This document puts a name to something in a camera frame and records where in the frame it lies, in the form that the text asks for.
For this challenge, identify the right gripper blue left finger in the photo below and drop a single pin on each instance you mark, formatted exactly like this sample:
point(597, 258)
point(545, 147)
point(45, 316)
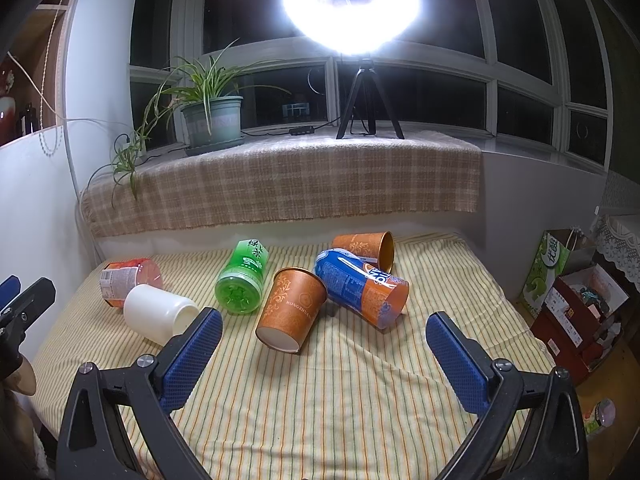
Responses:
point(93, 441)

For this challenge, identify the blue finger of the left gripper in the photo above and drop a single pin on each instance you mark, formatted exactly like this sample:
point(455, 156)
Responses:
point(23, 311)
point(10, 288)

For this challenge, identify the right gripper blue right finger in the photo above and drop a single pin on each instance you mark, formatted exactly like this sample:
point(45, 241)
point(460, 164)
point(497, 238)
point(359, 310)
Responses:
point(552, 444)

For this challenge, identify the orange paper cup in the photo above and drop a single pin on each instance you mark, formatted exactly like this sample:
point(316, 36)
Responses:
point(292, 306)
point(377, 249)

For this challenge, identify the orange labelled plastic cup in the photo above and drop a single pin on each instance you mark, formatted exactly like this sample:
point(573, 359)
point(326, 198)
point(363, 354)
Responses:
point(118, 278)

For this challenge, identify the white plastic cup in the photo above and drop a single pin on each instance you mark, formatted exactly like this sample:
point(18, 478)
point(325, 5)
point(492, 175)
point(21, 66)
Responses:
point(158, 315)

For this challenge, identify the green plastic cup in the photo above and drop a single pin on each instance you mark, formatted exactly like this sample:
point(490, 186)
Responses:
point(240, 284)

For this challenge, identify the gloved left hand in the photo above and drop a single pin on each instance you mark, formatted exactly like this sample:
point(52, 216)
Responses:
point(22, 452)

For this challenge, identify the small can on floor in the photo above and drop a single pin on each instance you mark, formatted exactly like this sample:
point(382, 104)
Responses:
point(601, 417)

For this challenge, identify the red cardboard box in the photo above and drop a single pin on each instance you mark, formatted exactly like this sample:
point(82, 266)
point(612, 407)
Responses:
point(580, 322)

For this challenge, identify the dark bottle on shelf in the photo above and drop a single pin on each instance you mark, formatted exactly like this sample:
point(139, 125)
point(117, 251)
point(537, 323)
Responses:
point(28, 121)

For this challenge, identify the red white ceramic vase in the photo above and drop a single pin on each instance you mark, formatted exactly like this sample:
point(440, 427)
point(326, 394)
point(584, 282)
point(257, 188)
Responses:
point(7, 105)

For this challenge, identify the green tissue box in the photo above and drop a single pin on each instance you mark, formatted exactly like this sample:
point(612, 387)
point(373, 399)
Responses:
point(559, 252)

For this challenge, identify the striped yellow table cloth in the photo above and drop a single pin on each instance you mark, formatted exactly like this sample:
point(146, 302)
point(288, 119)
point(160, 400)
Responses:
point(355, 403)

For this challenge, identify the white lace cloth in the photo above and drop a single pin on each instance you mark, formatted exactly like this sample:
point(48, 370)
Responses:
point(617, 240)

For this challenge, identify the potted spider plant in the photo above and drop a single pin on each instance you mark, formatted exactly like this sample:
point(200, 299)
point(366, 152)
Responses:
point(207, 93)

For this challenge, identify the plaid beige sill cloth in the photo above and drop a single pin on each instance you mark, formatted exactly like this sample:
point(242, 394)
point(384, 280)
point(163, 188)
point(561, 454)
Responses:
point(303, 178)

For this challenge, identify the black tripod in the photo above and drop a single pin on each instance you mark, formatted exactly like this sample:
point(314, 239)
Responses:
point(367, 81)

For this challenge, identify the ring light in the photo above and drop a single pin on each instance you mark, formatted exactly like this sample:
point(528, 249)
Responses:
point(352, 27)

